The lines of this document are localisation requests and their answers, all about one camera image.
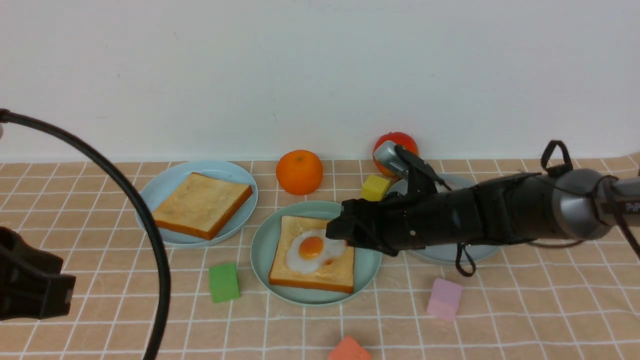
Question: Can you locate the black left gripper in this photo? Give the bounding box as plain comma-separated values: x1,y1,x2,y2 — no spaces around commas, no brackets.
0,227,76,321

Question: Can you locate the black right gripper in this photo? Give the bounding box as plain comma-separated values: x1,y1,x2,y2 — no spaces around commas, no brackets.
325,192,486,257

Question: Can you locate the toast slice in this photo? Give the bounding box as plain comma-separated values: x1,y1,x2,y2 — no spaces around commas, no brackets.
152,172,253,241
268,215,355,294

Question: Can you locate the fried egg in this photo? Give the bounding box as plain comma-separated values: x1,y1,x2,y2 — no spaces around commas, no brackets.
285,228,347,275

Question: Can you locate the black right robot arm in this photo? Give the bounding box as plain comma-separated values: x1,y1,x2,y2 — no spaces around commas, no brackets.
326,140,640,256

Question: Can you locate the grey plate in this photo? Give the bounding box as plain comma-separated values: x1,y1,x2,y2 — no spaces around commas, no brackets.
386,173,500,266

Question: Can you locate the pink cube block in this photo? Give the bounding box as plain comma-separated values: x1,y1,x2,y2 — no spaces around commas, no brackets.
426,278,463,322

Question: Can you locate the red apple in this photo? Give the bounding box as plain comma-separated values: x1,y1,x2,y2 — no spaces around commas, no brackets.
371,131,420,178

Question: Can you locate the yellow cube block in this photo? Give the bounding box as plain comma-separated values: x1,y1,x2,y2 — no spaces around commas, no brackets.
361,175,392,202

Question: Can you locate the pale green plate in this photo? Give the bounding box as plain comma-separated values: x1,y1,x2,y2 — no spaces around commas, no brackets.
250,200,382,306

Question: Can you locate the light blue plate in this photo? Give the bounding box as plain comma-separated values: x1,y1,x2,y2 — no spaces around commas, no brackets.
140,161,259,249

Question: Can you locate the green cube block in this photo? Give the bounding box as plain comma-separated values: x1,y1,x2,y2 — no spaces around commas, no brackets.
208,262,241,304

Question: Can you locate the orange fruit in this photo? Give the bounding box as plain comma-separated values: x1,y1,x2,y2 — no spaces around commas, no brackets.
275,149,323,196

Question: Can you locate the orange-red cube block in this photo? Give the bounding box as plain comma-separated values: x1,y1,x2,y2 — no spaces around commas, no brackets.
327,336,373,360

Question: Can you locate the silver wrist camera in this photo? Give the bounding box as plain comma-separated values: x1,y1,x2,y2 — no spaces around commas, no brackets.
372,140,420,179

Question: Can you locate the black cable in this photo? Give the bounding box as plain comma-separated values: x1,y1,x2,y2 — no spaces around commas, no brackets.
0,109,172,360

